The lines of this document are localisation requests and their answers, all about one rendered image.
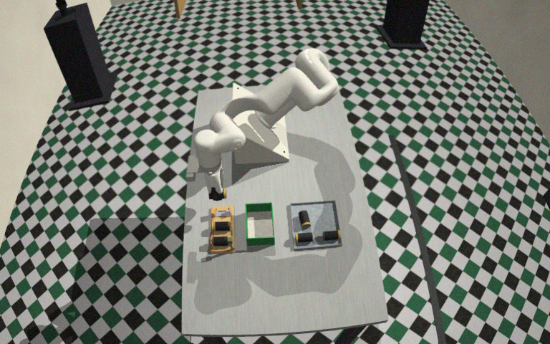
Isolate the green open box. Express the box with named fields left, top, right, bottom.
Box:
left=245, top=202, right=275, bottom=247

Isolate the tan flat circuit board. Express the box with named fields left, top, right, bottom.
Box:
left=211, top=206, right=235, bottom=253

